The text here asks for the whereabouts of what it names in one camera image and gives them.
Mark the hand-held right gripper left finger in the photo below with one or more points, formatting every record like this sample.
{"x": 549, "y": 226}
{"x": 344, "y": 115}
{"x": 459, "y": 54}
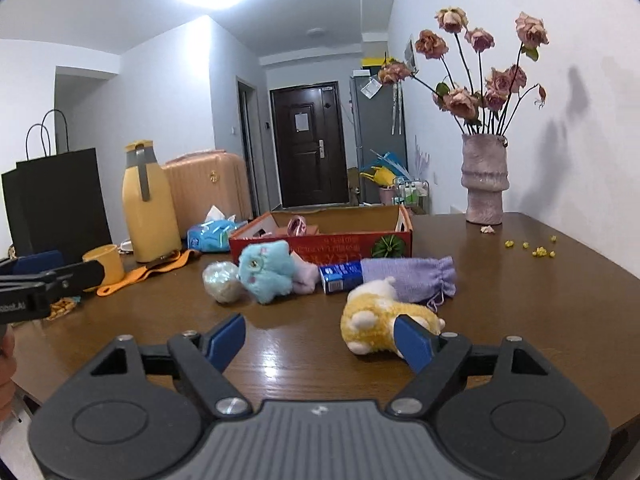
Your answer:
{"x": 226, "y": 342}

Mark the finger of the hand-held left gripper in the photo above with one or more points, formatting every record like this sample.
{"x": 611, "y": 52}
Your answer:
{"x": 75, "y": 276}
{"x": 39, "y": 262}

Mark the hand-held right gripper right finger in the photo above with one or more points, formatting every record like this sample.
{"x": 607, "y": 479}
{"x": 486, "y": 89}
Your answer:
{"x": 412, "y": 342}

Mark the yellow plush toy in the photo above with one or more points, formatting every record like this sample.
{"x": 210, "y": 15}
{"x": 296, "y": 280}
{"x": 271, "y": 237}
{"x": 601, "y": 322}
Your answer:
{"x": 372, "y": 320}

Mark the purple knit pouch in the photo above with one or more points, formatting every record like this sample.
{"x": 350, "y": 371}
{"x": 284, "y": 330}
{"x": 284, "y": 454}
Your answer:
{"x": 410, "y": 277}

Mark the light blue plush toy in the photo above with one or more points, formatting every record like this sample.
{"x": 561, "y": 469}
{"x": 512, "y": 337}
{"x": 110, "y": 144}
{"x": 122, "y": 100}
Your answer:
{"x": 264, "y": 270}

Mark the blue tissue packet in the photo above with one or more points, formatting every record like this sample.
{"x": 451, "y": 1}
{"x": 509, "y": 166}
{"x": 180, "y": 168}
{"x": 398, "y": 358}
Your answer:
{"x": 340, "y": 276}

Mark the pale pink fluffy cloth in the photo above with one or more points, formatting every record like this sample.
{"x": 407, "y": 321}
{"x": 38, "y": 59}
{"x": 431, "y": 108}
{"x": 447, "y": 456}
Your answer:
{"x": 306, "y": 275}

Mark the red cardboard box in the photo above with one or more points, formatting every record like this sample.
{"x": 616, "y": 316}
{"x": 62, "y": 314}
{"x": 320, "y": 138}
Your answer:
{"x": 325, "y": 246}

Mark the person's left hand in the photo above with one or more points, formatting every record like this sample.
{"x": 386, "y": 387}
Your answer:
{"x": 6, "y": 370}

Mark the orange snack packet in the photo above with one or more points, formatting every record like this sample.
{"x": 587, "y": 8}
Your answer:
{"x": 64, "y": 306}

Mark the yellow cup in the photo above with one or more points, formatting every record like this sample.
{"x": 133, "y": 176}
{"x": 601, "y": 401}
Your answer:
{"x": 107, "y": 262}

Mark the iridescent ball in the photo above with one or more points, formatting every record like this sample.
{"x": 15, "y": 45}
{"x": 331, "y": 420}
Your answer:
{"x": 222, "y": 282}

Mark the black paper bag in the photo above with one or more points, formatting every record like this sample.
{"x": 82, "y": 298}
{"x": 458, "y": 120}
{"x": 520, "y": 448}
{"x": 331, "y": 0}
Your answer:
{"x": 60, "y": 205}

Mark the yellow thermos jug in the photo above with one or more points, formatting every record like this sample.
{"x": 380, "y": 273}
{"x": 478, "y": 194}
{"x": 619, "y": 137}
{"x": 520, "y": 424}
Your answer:
{"x": 149, "y": 210}

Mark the blue wet wipes pack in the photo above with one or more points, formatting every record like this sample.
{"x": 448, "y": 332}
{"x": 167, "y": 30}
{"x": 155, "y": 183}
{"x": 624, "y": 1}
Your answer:
{"x": 212, "y": 235}

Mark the fallen rose petal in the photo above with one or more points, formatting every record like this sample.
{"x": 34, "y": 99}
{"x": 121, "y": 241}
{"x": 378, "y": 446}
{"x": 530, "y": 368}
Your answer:
{"x": 487, "y": 229}

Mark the pink bucket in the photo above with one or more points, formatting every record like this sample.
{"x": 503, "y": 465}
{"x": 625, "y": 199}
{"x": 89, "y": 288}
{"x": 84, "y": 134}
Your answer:
{"x": 386, "y": 195}

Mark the pink suitcase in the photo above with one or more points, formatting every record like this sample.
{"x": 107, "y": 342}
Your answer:
{"x": 210, "y": 190}

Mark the scattered yellow flower bits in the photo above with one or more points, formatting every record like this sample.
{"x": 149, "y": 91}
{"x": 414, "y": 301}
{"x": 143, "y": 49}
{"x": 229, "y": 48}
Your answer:
{"x": 539, "y": 251}

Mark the grey ribbed vase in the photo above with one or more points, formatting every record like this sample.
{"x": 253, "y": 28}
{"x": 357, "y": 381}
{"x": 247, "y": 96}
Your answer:
{"x": 484, "y": 180}

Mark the blue plastic bundle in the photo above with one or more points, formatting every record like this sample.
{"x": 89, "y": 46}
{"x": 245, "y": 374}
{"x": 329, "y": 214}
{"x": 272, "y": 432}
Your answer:
{"x": 395, "y": 162}

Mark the purple decorative stems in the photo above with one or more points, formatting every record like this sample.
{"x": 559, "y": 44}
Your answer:
{"x": 422, "y": 157}

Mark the dark brown door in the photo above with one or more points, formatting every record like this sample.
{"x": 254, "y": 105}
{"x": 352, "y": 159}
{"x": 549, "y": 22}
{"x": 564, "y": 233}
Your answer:
{"x": 309, "y": 150}

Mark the dried pink roses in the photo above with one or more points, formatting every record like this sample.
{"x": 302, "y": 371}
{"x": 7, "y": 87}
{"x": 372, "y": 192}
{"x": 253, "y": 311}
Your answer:
{"x": 462, "y": 100}

